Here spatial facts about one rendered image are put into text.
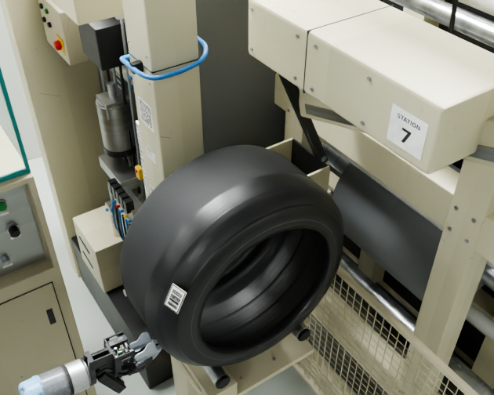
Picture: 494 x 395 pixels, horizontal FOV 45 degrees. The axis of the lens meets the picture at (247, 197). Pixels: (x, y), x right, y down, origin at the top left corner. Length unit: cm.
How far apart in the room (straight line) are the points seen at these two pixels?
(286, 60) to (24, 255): 109
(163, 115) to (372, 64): 56
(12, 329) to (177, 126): 98
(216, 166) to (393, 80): 49
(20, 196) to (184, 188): 66
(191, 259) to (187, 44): 51
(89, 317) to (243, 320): 139
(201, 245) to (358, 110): 44
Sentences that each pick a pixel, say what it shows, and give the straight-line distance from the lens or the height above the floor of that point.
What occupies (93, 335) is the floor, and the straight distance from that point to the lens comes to 299.
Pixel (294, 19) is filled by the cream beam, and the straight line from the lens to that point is 137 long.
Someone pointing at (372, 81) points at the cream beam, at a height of 176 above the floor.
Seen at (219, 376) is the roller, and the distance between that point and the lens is 168.
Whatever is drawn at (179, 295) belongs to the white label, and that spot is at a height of 131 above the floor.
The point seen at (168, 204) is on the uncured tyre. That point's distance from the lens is 140.
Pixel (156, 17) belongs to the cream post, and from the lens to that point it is 139.
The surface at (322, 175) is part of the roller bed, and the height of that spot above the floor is 118.
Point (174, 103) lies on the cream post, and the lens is 150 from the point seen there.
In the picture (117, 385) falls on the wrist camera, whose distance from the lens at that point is 161.
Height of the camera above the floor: 232
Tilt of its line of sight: 40 degrees down
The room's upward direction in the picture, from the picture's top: straight up
